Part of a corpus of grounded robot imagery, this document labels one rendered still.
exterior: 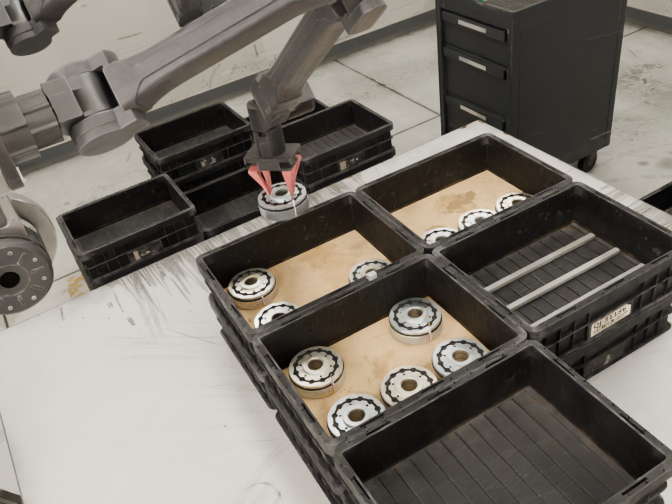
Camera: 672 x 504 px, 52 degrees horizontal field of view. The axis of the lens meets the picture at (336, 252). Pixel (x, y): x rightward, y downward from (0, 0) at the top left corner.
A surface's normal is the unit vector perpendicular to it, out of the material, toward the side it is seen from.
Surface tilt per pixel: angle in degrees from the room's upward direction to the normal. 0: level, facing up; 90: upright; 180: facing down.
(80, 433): 0
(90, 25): 90
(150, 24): 90
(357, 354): 0
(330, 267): 0
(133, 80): 55
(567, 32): 90
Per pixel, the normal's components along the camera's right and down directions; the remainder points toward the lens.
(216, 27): -0.18, 0.06
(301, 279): -0.13, -0.78
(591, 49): 0.51, 0.47
